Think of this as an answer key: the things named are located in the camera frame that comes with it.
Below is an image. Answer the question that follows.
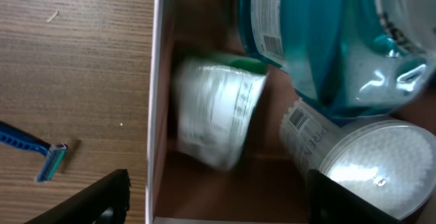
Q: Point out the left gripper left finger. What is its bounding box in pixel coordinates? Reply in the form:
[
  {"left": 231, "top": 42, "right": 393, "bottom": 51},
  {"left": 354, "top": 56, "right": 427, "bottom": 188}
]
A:
[{"left": 26, "top": 169, "right": 131, "bottom": 224}]

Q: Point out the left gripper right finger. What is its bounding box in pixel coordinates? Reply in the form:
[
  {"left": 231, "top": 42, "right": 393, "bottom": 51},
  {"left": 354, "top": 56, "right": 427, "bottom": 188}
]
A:
[{"left": 305, "top": 170, "right": 401, "bottom": 224}]

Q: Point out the cotton swab round container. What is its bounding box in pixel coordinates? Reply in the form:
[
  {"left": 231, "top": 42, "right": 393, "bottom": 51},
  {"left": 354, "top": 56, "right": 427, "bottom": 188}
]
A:
[{"left": 279, "top": 99, "right": 435, "bottom": 219}]

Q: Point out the blue disposable razor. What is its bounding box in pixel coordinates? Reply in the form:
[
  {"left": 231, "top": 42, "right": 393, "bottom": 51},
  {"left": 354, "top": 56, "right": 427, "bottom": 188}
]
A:
[{"left": 1, "top": 121, "right": 68, "bottom": 183}]

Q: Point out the white green soap box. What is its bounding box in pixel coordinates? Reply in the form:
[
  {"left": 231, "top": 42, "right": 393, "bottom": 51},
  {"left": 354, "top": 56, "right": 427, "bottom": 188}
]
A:
[{"left": 172, "top": 53, "right": 268, "bottom": 171}]

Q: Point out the teal mouthwash bottle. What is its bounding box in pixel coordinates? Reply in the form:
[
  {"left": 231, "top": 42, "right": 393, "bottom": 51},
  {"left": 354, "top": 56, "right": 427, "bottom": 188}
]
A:
[{"left": 237, "top": 0, "right": 435, "bottom": 118}]

